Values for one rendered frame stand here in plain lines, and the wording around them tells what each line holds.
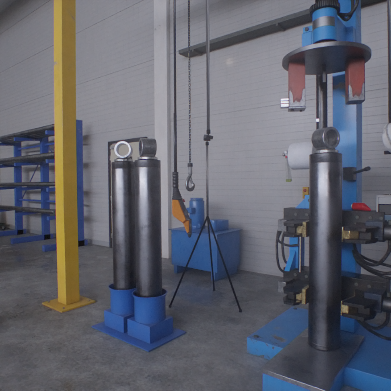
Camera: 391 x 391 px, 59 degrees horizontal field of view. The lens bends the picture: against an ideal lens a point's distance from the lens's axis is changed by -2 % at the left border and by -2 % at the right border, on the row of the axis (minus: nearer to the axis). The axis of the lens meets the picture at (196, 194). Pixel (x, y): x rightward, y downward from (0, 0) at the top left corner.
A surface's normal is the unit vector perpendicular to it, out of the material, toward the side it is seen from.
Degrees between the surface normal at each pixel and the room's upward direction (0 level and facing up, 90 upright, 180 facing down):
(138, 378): 0
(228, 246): 90
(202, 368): 0
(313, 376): 0
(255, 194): 90
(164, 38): 90
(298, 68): 90
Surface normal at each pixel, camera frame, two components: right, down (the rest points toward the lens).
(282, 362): 0.00, -1.00
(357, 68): -0.19, 0.04
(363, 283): -0.62, 0.03
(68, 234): 0.78, 0.01
